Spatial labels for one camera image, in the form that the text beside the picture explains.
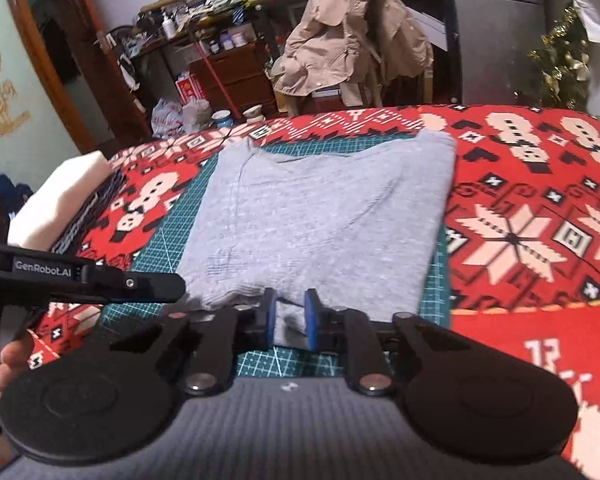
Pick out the green cutting mat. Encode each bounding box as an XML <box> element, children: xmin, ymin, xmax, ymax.
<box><xmin>100</xmin><ymin>130</ymin><xmax>453</xmax><ymax>378</ymax></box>

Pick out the grey refrigerator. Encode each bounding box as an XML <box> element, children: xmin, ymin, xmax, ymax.
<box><xmin>450</xmin><ymin>0</ymin><xmax>548</xmax><ymax>106</ymax></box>

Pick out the white paper sheet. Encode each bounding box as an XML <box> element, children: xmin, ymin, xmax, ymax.
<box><xmin>410</xmin><ymin>7</ymin><xmax>451</xmax><ymax>52</ymax></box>

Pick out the grey shirt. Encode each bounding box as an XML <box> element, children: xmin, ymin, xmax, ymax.
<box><xmin>160</xmin><ymin>130</ymin><xmax>458</xmax><ymax>348</ymax></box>

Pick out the stack of folded dark clothes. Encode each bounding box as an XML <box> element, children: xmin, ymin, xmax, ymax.
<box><xmin>50</xmin><ymin>170</ymin><xmax>128</xmax><ymax>256</ymax></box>

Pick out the wooden drawer cabinet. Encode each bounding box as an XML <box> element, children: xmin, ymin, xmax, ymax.
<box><xmin>189</xmin><ymin>45</ymin><xmax>276</xmax><ymax>121</ymax></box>

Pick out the white printed plastic bag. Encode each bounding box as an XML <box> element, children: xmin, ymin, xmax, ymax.
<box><xmin>151</xmin><ymin>99</ymin><xmax>186</xmax><ymax>137</ymax></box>

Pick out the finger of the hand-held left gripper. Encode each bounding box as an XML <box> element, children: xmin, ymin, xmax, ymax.
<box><xmin>94</xmin><ymin>265</ymin><xmax>187</xmax><ymax>306</ymax></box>

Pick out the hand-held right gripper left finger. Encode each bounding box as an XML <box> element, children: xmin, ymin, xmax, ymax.
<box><xmin>111</xmin><ymin>287</ymin><xmax>279</xmax><ymax>397</ymax></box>

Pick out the white hanging tag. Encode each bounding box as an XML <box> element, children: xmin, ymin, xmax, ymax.
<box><xmin>574</xmin><ymin>0</ymin><xmax>600</xmax><ymax>45</ymax></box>

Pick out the red broom handle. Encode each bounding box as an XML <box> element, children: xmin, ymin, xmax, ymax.
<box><xmin>192</xmin><ymin>35</ymin><xmax>241</xmax><ymax>121</ymax></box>

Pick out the grey white bag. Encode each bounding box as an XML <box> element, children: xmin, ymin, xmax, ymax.
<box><xmin>181</xmin><ymin>100</ymin><xmax>213</xmax><ymax>133</ymax></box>

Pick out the beige jacket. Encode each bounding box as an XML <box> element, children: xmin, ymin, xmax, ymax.
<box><xmin>272</xmin><ymin>0</ymin><xmax>435</xmax><ymax>109</ymax></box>

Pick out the red white carton box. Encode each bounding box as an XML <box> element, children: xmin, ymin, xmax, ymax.
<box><xmin>175</xmin><ymin>72</ymin><xmax>206</xmax><ymax>106</ymax></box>

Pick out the white folded garment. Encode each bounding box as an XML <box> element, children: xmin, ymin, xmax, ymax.
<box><xmin>7</xmin><ymin>150</ymin><xmax>112</xmax><ymax>251</ymax></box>

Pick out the person's left hand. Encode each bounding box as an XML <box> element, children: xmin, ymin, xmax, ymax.
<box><xmin>0</xmin><ymin>330</ymin><xmax>37</xmax><ymax>417</ymax></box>

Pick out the wooden door frame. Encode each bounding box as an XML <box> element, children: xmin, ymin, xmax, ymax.
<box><xmin>0</xmin><ymin>0</ymin><xmax>153</xmax><ymax>156</ymax></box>

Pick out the pale door panel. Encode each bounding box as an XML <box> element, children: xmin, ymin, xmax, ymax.
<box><xmin>0</xmin><ymin>0</ymin><xmax>83</xmax><ymax>181</ymax></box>

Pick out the small Christmas tree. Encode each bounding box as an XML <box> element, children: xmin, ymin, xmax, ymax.
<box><xmin>527</xmin><ymin>7</ymin><xmax>593</xmax><ymax>111</ymax></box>

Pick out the wooden chair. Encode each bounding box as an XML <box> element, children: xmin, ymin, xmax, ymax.
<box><xmin>285</xmin><ymin>67</ymin><xmax>436</xmax><ymax>116</ymax></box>

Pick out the red patterned blanket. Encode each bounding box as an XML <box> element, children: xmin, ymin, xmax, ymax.
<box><xmin>27</xmin><ymin>104</ymin><xmax>600</xmax><ymax>480</ymax></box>

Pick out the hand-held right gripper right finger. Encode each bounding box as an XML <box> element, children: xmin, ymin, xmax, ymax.
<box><xmin>304</xmin><ymin>287</ymin><xmax>473</xmax><ymax>397</ymax></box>

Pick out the pile of dark clothes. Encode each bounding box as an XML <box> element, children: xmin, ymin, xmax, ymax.
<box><xmin>0</xmin><ymin>170</ymin><xmax>33</xmax><ymax>241</ymax></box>

